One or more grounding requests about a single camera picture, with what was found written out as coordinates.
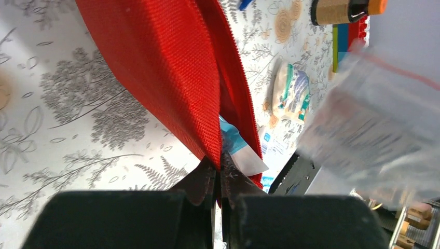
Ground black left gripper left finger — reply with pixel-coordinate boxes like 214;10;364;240
22;158;216;248

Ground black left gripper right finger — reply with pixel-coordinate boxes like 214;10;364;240
219;153;389;248

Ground blue cotton swab packet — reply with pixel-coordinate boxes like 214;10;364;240
219;116;269;176

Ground red first aid pouch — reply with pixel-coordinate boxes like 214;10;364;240
75;0;265;190

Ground blue white gauze packet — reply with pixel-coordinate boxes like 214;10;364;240
258;126;295;187

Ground bandage roll packet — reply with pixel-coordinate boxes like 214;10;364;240
272;61;310;125

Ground floral table mat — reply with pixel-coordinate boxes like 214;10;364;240
1;1;338;248

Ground red blue box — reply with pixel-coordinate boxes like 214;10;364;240
333;16;370;73

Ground blue tweezers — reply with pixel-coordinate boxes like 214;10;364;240
238;0;254;11

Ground brown orange-capped bottle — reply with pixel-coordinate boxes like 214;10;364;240
310;0;388;26

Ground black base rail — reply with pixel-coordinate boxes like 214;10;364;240
268;153;321;196

